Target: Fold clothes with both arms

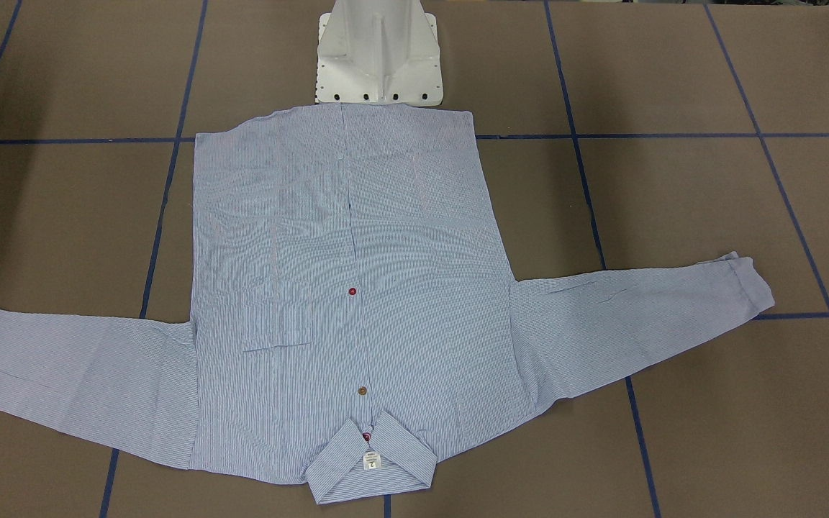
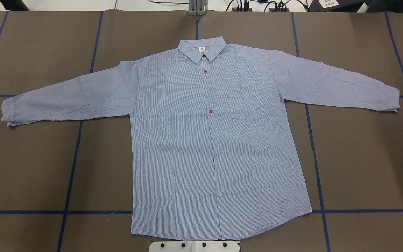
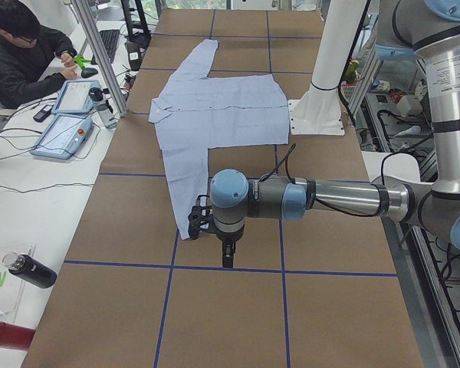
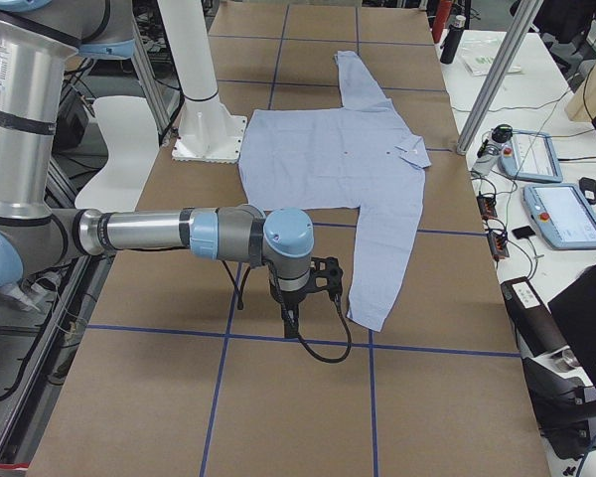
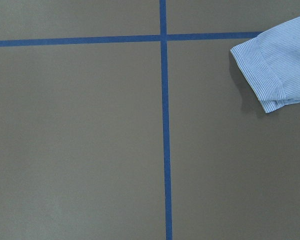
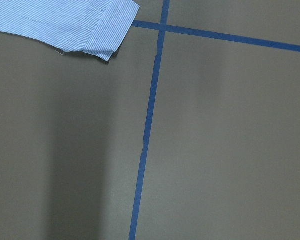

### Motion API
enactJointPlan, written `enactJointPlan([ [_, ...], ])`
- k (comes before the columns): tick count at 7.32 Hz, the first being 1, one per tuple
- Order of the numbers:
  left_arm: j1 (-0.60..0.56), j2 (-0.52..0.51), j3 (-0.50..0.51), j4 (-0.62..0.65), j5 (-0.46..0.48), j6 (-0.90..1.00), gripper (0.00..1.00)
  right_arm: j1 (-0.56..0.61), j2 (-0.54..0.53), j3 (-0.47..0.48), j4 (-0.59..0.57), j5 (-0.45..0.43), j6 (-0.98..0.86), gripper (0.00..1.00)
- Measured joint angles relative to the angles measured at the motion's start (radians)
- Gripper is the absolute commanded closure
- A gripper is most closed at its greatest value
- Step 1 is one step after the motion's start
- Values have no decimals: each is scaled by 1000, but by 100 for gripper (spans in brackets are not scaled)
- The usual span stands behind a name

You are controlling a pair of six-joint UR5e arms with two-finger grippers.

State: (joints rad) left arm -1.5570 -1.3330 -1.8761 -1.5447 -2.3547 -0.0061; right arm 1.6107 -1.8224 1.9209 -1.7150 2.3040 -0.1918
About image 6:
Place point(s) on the light blue striped shirt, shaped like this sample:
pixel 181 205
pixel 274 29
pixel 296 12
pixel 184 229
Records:
pixel 94 27

